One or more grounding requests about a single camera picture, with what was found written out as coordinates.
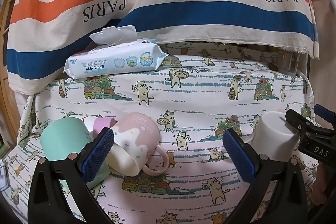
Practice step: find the baby wipes pack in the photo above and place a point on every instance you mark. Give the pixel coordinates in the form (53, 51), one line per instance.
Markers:
(113, 61)

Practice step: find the person's right forearm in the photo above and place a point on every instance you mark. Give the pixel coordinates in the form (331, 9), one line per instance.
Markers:
(325, 184)

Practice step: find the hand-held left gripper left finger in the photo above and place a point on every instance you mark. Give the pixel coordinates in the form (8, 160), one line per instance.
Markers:
(98, 151)

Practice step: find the white cup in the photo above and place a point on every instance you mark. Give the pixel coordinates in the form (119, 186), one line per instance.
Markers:
(273, 132)

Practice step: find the lilac cup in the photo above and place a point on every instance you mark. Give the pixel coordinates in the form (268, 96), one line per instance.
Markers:
(101, 124)

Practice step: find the wooden frame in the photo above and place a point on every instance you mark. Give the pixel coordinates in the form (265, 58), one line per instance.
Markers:
(10, 29)

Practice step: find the white plastic object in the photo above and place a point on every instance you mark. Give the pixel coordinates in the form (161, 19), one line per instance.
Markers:
(4, 176)

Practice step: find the mint green cup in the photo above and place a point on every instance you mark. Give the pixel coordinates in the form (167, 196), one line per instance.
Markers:
(63, 137)

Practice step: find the cat printed blanket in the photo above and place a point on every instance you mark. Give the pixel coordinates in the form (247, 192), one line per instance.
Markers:
(183, 187)

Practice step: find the pink speckled mug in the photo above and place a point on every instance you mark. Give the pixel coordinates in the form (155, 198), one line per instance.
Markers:
(136, 134)

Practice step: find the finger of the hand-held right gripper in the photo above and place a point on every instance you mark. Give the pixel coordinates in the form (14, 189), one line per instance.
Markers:
(321, 113)
(299, 121)

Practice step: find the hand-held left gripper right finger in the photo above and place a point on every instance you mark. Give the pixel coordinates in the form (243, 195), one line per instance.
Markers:
(237, 154)

